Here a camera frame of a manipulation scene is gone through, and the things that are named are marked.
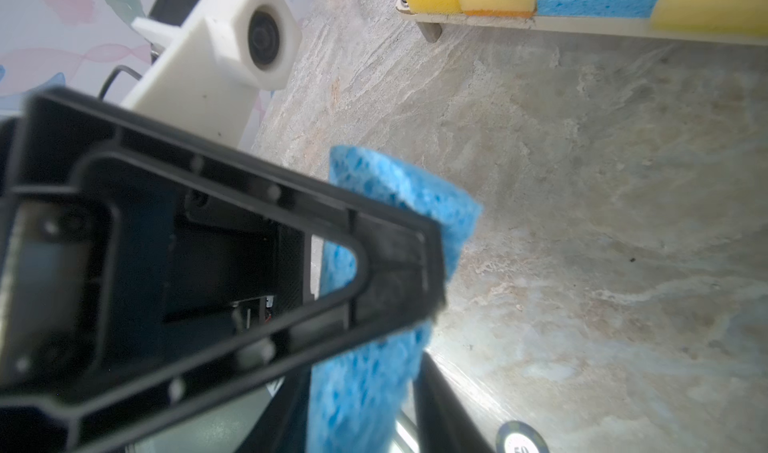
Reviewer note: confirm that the poker chip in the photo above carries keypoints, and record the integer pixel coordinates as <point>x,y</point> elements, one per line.
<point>519,437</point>

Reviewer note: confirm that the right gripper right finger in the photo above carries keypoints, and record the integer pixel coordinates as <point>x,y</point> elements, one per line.
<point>443,425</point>

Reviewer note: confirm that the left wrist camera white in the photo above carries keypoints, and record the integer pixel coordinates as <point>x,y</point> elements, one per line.
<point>214,57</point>

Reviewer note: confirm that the white two-tier shelf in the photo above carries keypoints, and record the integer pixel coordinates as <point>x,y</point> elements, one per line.
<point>625,27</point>

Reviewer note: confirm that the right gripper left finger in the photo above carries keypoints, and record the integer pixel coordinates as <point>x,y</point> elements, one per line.
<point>282,427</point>

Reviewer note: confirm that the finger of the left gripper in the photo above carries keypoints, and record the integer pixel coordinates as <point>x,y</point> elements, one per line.
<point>149,276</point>

